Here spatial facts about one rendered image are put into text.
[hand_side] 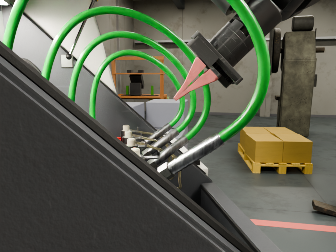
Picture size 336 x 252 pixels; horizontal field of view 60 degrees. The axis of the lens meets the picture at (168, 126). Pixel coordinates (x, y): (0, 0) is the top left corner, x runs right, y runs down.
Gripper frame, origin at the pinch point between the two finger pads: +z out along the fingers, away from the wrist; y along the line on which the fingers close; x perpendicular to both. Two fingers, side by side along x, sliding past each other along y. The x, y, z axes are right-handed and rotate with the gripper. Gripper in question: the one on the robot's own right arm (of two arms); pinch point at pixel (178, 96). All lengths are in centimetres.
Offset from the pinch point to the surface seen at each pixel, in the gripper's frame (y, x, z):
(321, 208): -168, -211, -6
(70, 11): 34.8, -28.5, 7.0
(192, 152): -6.2, 12.5, 2.8
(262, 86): -5.8, 13.8, -8.9
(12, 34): 22.7, 7.9, 10.1
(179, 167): -6.5, 12.3, 5.4
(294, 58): -117, -564, -174
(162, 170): -5.4, 12.0, 7.4
